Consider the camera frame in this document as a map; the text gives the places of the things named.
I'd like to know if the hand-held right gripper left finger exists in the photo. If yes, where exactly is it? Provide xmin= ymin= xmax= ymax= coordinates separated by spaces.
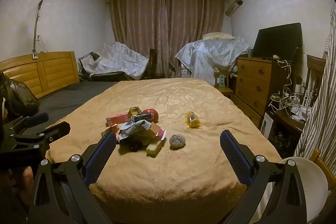
xmin=29 ymin=131 xmax=117 ymax=224

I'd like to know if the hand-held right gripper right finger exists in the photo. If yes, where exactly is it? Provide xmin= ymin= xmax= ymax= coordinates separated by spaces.
xmin=220 ymin=130 xmax=307 ymax=224

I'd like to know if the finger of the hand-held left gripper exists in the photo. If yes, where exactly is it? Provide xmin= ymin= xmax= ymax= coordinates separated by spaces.
xmin=7 ymin=112 xmax=49 ymax=136
xmin=13 ymin=121 xmax=71 ymax=151

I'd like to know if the yellow sponge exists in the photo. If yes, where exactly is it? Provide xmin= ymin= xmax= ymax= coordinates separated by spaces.
xmin=146 ymin=140 xmax=166 ymax=156

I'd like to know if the white terry cloth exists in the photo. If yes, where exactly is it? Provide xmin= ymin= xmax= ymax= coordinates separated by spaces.
xmin=169 ymin=133 xmax=186 ymax=149

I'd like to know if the cardboard carton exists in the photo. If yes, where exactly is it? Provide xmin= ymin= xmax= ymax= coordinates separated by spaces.
xmin=142 ymin=122 xmax=168 ymax=141

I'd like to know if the white bucket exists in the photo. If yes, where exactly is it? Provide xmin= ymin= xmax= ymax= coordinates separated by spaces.
xmin=262 ymin=156 xmax=329 ymax=224

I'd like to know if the person's left forearm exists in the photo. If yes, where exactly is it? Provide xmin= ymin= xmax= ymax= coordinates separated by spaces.
xmin=16 ymin=166 xmax=35 ymax=203

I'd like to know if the black plastic bag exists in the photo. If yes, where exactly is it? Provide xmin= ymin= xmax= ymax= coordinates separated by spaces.
xmin=0 ymin=73 xmax=40 ymax=117

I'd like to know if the dark grey bed sheet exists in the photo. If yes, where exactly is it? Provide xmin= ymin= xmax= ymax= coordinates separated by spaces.
xmin=37 ymin=81 xmax=120 ymax=127

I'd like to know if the grey plastic wrapper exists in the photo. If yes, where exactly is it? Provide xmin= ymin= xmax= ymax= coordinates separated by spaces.
xmin=117 ymin=120 xmax=151 ymax=144

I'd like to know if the pink box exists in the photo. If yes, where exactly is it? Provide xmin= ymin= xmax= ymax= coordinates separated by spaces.
xmin=106 ymin=114 xmax=129 ymax=126

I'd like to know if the white box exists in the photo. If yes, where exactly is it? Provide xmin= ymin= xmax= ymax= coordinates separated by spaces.
xmin=261 ymin=112 xmax=275 ymax=139

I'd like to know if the wooden headboard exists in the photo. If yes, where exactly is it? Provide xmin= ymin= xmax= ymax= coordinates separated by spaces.
xmin=0 ymin=51 xmax=80 ymax=98

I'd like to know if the yellow plastic wrapper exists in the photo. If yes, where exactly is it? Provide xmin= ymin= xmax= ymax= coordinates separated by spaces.
xmin=185 ymin=111 xmax=201 ymax=130

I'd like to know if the gold foil packet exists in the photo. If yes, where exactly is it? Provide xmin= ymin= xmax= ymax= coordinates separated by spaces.
xmin=128 ymin=106 xmax=142 ymax=117

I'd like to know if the black rectangular packet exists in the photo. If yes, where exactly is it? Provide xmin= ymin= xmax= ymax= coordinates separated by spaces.
xmin=133 ymin=113 xmax=154 ymax=122

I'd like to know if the small wooden stool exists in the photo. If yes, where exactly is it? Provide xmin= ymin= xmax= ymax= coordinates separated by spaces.
xmin=214 ymin=70 xmax=235 ymax=100

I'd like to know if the dark side table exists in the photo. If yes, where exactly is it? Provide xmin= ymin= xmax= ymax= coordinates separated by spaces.
xmin=268 ymin=106 xmax=306 ymax=156

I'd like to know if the tan bed blanket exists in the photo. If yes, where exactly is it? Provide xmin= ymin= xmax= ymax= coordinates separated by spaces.
xmin=45 ymin=78 xmax=282 ymax=224

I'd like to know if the wooden dresser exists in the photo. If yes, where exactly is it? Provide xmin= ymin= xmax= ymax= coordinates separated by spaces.
xmin=232 ymin=57 xmax=282 ymax=125

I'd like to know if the black desk lamp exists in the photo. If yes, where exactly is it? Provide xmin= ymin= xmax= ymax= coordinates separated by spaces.
xmin=78 ymin=51 xmax=100 ymax=80

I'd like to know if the light wooden chair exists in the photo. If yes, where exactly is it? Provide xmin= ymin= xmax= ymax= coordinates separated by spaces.
xmin=310 ymin=149 xmax=336 ymax=188

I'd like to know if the low plastic sheet cover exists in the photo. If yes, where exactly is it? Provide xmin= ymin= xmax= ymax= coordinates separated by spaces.
xmin=89 ymin=42 xmax=150 ymax=80

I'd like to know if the striped shirt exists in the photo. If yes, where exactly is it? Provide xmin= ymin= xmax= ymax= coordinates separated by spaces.
xmin=294 ymin=4 xmax=336 ymax=180

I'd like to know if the tall plastic sheet cover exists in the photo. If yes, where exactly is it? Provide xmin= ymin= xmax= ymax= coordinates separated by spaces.
xmin=175 ymin=36 xmax=249 ymax=80

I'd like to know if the cream pillow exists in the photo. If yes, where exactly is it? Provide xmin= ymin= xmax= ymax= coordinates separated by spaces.
xmin=202 ymin=32 xmax=235 ymax=41

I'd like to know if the black television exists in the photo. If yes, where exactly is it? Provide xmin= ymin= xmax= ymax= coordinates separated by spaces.
xmin=252 ymin=22 xmax=302 ymax=63

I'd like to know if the brown wooden chair back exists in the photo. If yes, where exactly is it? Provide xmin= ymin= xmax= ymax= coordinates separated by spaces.
xmin=306 ymin=54 xmax=327 ymax=93

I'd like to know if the brown curtain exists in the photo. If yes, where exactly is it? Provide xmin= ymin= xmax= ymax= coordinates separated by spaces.
xmin=106 ymin=0 xmax=226 ymax=80

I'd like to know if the tangle of white cables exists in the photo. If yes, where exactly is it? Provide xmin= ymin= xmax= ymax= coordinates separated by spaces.
xmin=269 ymin=59 xmax=307 ymax=114

